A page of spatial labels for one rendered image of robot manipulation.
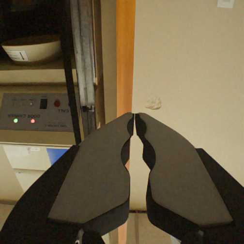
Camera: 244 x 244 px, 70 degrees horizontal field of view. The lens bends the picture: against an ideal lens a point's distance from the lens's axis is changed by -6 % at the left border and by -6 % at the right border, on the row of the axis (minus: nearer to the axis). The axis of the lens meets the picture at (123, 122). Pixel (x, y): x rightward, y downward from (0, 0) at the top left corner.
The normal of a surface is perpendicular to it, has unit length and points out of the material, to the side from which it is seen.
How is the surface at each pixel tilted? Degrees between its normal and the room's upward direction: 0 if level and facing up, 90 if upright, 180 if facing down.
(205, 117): 90
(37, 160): 90
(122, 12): 90
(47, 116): 135
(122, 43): 90
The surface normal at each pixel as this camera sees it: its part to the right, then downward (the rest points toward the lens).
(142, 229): -0.01, -0.84
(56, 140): -0.01, -0.21
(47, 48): 0.59, 0.72
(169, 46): -0.03, 0.54
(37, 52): 0.36, 0.80
